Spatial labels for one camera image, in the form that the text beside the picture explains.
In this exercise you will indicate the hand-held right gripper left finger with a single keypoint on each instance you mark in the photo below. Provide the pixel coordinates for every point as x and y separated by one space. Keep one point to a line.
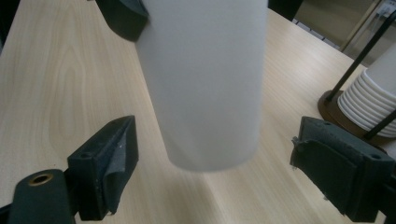
93 168

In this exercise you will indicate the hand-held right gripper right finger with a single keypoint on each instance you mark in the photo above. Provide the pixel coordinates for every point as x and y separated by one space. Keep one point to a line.
339 174

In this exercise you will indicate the brown double cup holder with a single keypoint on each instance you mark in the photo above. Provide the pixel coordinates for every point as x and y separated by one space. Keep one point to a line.
334 110

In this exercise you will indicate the white paper cup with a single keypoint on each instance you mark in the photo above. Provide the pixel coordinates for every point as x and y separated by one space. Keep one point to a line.
205 81

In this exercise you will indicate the stack of white cups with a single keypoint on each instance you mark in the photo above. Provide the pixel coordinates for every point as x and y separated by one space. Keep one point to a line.
370 99

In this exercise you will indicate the beige wooden post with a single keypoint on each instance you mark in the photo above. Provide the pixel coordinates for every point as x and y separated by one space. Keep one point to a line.
361 25

